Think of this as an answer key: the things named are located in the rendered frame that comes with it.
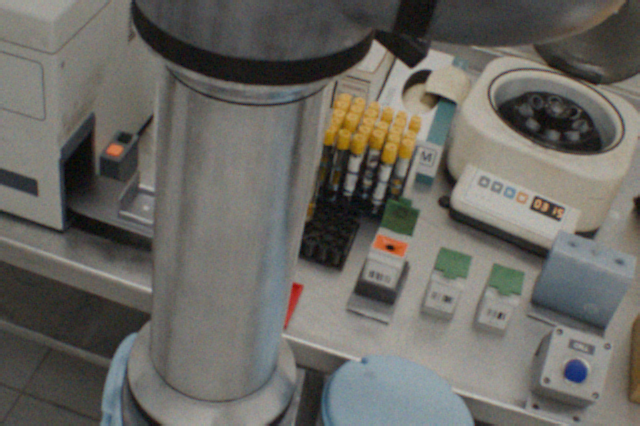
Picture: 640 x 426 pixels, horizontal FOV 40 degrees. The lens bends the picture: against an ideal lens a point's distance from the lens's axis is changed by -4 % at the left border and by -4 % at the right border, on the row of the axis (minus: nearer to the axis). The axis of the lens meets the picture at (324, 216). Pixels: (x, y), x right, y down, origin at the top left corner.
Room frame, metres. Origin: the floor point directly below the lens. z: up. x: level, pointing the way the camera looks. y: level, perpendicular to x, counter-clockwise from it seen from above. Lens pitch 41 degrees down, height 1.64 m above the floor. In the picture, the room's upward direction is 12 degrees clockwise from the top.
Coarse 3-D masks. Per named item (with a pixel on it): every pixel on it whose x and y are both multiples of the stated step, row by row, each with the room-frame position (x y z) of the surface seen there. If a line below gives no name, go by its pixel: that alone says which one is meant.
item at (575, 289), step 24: (576, 240) 0.80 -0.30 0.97; (552, 264) 0.78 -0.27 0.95; (576, 264) 0.77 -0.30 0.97; (600, 264) 0.77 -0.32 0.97; (624, 264) 0.78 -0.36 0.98; (552, 288) 0.77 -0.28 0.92; (576, 288) 0.77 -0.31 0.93; (600, 288) 0.76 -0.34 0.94; (624, 288) 0.75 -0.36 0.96; (528, 312) 0.76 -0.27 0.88; (552, 312) 0.77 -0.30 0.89; (576, 312) 0.76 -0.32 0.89; (600, 312) 0.76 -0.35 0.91; (600, 336) 0.74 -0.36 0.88
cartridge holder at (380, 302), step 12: (360, 276) 0.74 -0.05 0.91; (360, 288) 0.73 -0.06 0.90; (372, 288) 0.73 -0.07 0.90; (384, 288) 0.73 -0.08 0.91; (396, 288) 0.73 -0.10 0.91; (348, 300) 0.72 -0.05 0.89; (360, 300) 0.72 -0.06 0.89; (372, 300) 0.72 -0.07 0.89; (384, 300) 0.72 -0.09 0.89; (396, 300) 0.73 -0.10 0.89; (360, 312) 0.71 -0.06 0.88; (372, 312) 0.71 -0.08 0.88; (384, 312) 0.71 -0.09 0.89
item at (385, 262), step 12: (384, 228) 0.78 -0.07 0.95; (384, 240) 0.76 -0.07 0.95; (396, 240) 0.76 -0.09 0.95; (408, 240) 0.77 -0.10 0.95; (372, 252) 0.74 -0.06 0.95; (384, 252) 0.74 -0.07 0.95; (396, 252) 0.74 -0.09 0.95; (372, 264) 0.73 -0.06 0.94; (384, 264) 0.73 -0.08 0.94; (396, 264) 0.73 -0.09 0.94; (372, 276) 0.73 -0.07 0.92; (384, 276) 0.73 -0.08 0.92; (396, 276) 0.73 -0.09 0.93
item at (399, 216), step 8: (392, 200) 0.79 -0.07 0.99; (400, 200) 0.78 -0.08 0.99; (408, 200) 0.78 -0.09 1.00; (392, 208) 0.78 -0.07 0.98; (400, 208) 0.78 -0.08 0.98; (408, 208) 0.78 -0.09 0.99; (416, 208) 0.78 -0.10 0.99; (384, 216) 0.78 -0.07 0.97; (392, 216) 0.78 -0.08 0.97; (400, 216) 0.78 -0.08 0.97; (408, 216) 0.78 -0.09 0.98; (416, 216) 0.78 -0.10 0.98; (384, 224) 0.78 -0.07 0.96; (392, 224) 0.78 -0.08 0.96; (400, 224) 0.78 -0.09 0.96; (408, 224) 0.78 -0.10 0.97; (400, 232) 0.78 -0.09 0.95; (408, 232) 0.78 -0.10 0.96
